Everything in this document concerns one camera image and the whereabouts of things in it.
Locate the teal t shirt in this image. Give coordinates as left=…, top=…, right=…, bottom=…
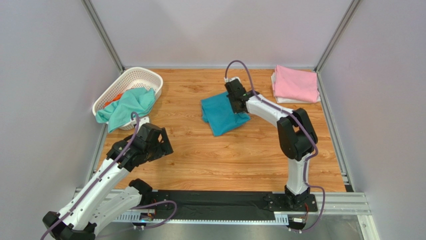
left=200, top=92, right=251, bottom=137

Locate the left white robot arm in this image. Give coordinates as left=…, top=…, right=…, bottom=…
left=41, top=123, right=176, bottom=240

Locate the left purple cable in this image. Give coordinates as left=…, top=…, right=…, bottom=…
left=39, top=111, right=178, bottom=240

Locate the light mint t shirt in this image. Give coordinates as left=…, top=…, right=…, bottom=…
left=95, top=87, right=156, bottom=133

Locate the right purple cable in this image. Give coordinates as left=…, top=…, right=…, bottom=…
left=224, top=59, right=326, bottom=233

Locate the purple cable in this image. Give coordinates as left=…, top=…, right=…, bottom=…
left=39, top=111, right=178, bottom=240
left=224, top=59, right=326, bottom=233

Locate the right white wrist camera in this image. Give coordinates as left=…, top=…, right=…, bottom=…
left=223, top=76, right=241, bottom=83

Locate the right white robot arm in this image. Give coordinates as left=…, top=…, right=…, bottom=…
left=224, top=77, right=318, bottom=203

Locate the white plastic laundry basket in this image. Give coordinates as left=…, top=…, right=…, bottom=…
left=92, top=67, right=164, bottom=131

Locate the folded pink t shirt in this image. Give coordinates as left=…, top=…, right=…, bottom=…
left=273, top=64, right=320, bottom=103

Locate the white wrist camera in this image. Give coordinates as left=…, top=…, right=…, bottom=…
left=131, top=116, right=151, bottom=129
left=223, top=76, right=241, bottom=83

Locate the aluminium frame rail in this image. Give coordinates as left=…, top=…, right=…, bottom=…
left=59, top=186, right=379, bottom=240

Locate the orange garment in basket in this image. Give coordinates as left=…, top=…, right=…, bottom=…
left=103, top=93, right=123, bottom=108

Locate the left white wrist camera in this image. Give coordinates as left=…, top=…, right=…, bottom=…
left=131, top=116, right=151, bottom=129

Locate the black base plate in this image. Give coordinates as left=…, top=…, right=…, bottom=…
left=141, top=190, right=318, bottom=221

